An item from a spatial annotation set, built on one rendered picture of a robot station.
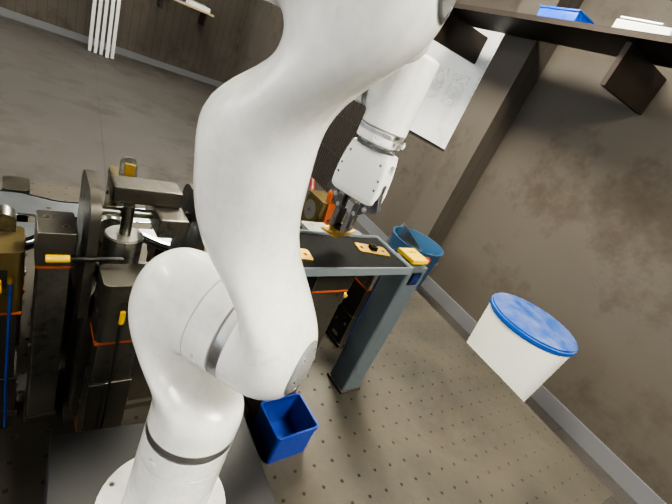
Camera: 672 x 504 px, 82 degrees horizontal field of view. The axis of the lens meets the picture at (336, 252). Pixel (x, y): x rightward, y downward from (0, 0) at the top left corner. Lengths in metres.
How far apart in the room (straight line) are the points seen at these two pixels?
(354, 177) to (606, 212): 2.51
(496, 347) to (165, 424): 2.11
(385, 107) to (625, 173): 2.54
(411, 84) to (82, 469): 0.80
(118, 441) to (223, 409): 0.31
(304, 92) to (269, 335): 0.23
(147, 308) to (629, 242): 2.84
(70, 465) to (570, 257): 2.92
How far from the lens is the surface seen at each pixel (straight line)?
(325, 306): 0.84
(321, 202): 1.37
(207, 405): 0.54
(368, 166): 0.71
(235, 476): 0.82
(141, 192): 0.73
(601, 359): 3.09
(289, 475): 0.98
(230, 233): 0.34
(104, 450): 0.82
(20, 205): 1.02
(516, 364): 2.46
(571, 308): 3.12
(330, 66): 0.25
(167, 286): 0.47
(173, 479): 0.60
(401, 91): 0.68
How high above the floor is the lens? 1.49
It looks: 24 degrees down
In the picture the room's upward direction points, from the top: 24 degrees clockwise
